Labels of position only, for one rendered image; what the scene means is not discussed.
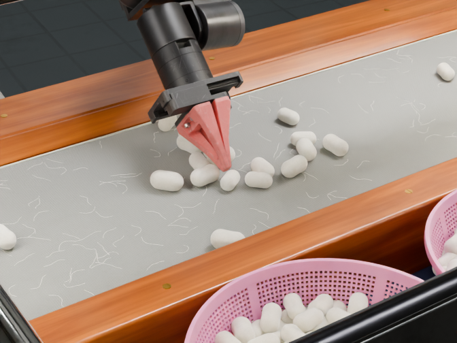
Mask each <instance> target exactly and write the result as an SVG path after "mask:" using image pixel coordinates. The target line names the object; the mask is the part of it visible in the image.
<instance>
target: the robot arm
mask: <svg viewBox="0 0 457 343"><path fill-rule="evenodd" d="M119 3H120V7H121V8H122V10H124V12H125V14H126V17H127V20H128V21H130V20H137V26H138V29H139V31H140V33H141V36H142V37H143V40H144V42H145V44H146V47H147V49H148V52H149V53H150V56H151V58H152V60H153V63H154V66H155V68H156V70H157V72H158V74H159V77H160V79H161V82H162V83H163V86H164V88H165V91H163V92H162V93H161V94H160V95H159V97H158V99H157V100H156V101H155V103H154V105H153V106H152V107H151V108H150V110H149V112H148V116H149V118H150V120H151V123H152V124H154V123H155V122H156V121H157V120H160V119H164V118H168V117H171V116H175V115H178V114H181V115H180V117H179V118H178V119H177V120H176V122H175V126H176V129H177V131H178V133H179V134H180V135H181V136H182V137H184V138H185V139H187V140H188V141H189V142H190V143H192V144H193V145H195V146H196V147H197V148H198V149H199V150H201V151H202V152H204V153H205V154H206V155H207V156H208V157H209V158H210V159H211V160H212V161H213V162H214V163H215V164H216V165H217V166H218V167H219V168H220V170H221V171H222V172H226V171H228V170H229V169H230V168H231V153H230V146H229V125H230V113H231V108H232V106H231V100H230V99H231V96H230V95H229V91H230V90H231V88H232V87H235V88H239V87H240V86H241V85H242V83H243V79H242V77H241V74H240V73H239V71H235V72H232V73H228V74H224V75H221V76H216V77H213V75H212V73H211V71H210V68H209V66H208V64H207V61H206V60H205V57H204V55H203V53H202V51H206V50H215V49H220V48H228V47H233V46H236V45H238V44H239V43H240V42H241V41H242V39H243V36H244V33H245V19H244V16H243V12H242V11H241V9H240V7H239V6H238V5H237V4H236V3H235V2H233V1H231V0H119Z"/></svg>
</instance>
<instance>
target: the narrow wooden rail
mask: <svg viewBox="0 0 457 343"><path fill-rule="evenodd" d="M455 190H457V157H455V158H453V159H450V160H448V161H445V162H442V163H440V164H437V165H434V166H432V167H429V168H427V169H423V170H422V171H418V172H416V173H414V174H411V175H408V176H405V177H404V178H400V179H398V180H395V181H393V182H390V183H388V184H385V185H382V186H379V187H377V188H375V189H371V190H370V191H367V192H364V193H361V194H359V195H356V196H353V197H351V198H348V199H345V200H343V201H340V202H338V203H334V204H333V205H330V206H327V207H325V208H322V209H320V210H316V211H315V212H311V213H309V214H306V215H304V216H301V217H298V218H296V219H293V220H290V221H288V222H286V223H283V224H281V225H278V226H275V227H272V228H270V229H267V230H264V231H261V232H260V233H256V234H254V235H251V236H249V237H246V238H244V239H241V240H238V241H236V242H233V243H231V244H227V245H226V246H223V247H220V248H217V249H215V250H212V251H209V252H207V253H204V254H202V255H199V256H197V257H194V258H191V259H189V260H186V261H183V262H181V263H178V264H176V265H172V266H171V267H168V268H165V269H162V270H160V271H157V272H154V273H153V274H149V275H147V276H144V277H142V278H139V279H136V280H134V281H131V282H128V283H126V284H123V285H121V286H119V287H116V288H113V289H110V290H108V291H105V292H102V293H100V294H97V295H94V296H92V297H89V298H87V299H84V300H82V301H79V302H76V303H74V304H71V305H69V306H65V307H64V308H61V309H58V310H55V311H53V312H50V313H47V314H45V315H42V316H39V317H37V318H34V319H32V320H29V322H30V324H31V325H32V327H33V328H34V330H35V331H36V332H37V334H38V335H39V336H40V338H41V339H42V340H43V342H44V343H184V341H185V338H186V334H187V331H188V328H189V327H190V324H191V322H192V320H193V318H194V317H195V315H196V314H197V312H198V311H199V310H200V308H201V307H202V305H203V304H204V303H205V302H206V301H207V300H208V299H209V298H210V297H211V296H212V295H213V294H214V293H216V292H217V291H219V290H220V289H221V288H222V287H224V286H225V285H227V284H228V283H230V282H232V281H233V280H235V279H237V278H239V277H241V276H243V275H245V274H247V273H250V272H253V271H254V270H258V269H260V268H263V267H266V266H269V265H274V264H277V263H283V262H287V261H295V260H300V259H317V258H332V259H351V260H357V261H365V262H369V263H375V264H379V265H384V266H387V267H391V268H394V269H396V270H400V271H402V272H405V273H408V274H413V273H415V272H417V271H420V270H422V269H424V268H426V267H428V266H430V265H431V263H430V261H429V259H428V257H427V254H426V250H425V246H424V230H425V226H426V222H427V219H428V217H429V215H430V213H431V212H432V210H433V208H434V207H435V206H436V205H437V204H438V203H439V202H440V201H441V200H442V199H443V198H444V197H445V196H447V195H449V194H450V193H451V192H453V191H455Z"/></svg>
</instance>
